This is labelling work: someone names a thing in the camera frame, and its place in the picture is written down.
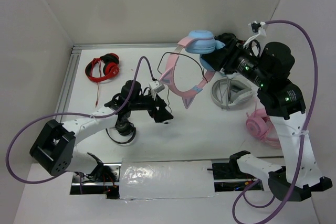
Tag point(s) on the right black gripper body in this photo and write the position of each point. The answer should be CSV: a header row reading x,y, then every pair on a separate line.
x,y
240,59

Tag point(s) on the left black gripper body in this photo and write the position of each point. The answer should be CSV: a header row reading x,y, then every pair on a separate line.
x,y
144,103

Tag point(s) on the blue pink cat-ear headphones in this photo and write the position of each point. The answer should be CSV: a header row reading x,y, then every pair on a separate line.
x,y
183,71

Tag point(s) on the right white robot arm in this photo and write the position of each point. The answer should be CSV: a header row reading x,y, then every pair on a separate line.
x,y
284,104

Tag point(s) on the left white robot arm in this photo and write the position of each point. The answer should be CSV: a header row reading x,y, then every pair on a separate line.
x,y
54,148

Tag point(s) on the black headphones far corner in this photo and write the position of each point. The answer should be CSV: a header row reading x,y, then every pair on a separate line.
x,y
225,37

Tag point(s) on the small black headphones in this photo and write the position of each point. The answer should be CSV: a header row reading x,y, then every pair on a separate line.
x,y
125,128

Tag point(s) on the red black headphones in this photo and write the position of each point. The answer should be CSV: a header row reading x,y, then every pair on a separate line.
x,y
108,66

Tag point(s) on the white taped sheet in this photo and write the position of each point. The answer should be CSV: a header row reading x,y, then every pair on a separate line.
x,y
166,180

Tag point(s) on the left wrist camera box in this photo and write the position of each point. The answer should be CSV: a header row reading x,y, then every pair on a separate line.
x,y
156,87

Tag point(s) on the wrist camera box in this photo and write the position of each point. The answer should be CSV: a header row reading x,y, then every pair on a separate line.
x,y
156,87
258,29

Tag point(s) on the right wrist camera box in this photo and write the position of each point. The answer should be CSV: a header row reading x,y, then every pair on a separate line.
x,y
258,29

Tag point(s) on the aluminium frame rail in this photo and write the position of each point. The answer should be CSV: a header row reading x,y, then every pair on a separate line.
x,y
187,136

